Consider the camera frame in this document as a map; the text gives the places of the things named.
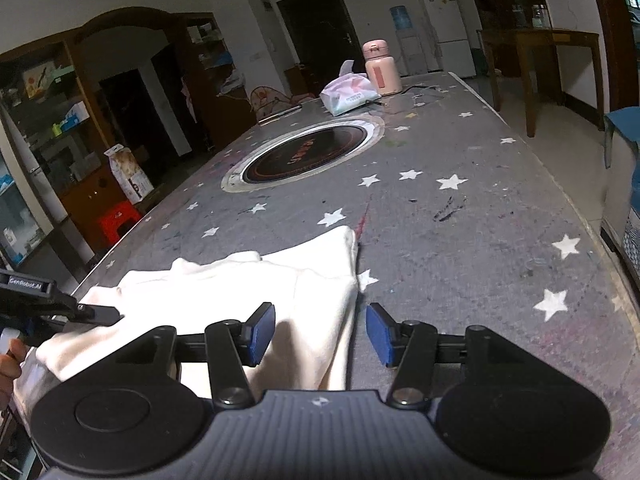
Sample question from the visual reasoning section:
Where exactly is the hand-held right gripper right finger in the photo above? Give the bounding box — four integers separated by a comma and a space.
366, 303, 525, 408

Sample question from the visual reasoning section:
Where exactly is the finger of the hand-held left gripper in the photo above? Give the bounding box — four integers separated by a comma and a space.
75, 304, 123, 327

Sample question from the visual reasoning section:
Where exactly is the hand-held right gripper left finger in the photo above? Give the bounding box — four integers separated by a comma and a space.
116, 303, 276, 407

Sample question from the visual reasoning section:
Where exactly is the cream sweatshirt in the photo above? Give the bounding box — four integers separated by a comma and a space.
12, 225, 361, 411

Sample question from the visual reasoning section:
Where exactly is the person's left hand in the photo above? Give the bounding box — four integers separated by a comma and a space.
0, 340, 25, 403

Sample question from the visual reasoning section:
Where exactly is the red plastic stool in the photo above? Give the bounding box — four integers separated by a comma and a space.
96, 200, 143, 247

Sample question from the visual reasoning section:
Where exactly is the grey star-print table mat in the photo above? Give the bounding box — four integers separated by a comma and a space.
70, 71, 640, 480

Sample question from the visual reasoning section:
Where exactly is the white paper bag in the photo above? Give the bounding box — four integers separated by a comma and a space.
104, 144, 155, 205

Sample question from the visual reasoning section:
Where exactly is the glass-front display cabinet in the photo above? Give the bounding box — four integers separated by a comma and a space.
0, 35, 116, 271

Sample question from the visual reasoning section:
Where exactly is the round black induction cooktop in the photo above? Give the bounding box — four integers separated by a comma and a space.
221, 115, 386, 193

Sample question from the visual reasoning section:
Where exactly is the clear plastic stand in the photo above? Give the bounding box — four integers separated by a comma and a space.
400, 85, 458, 111

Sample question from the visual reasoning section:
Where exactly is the soft tissue pack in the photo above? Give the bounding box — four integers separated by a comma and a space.
320, 59, 382, 116

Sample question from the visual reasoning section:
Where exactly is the pink thermos bottle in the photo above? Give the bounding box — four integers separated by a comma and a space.
362, 40, 402, 96

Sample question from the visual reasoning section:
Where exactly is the white water dispenser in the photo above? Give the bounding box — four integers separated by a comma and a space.
397, 30, 430, 76

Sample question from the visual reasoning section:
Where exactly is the wooden shelf cabinet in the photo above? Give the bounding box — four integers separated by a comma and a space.
175, 12, 256, 146

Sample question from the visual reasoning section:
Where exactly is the dark wooden door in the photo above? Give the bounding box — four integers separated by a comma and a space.
276, 0, 361, 98

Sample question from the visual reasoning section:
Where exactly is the white refrigerator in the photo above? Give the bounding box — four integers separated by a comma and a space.
419, 0, 476, 79

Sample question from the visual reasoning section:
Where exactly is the blue sofa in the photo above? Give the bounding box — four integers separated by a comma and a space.
602, 107, 640, 281

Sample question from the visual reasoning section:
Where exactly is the dark wooden side table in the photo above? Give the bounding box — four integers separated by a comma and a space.
477, 27, 606, 138

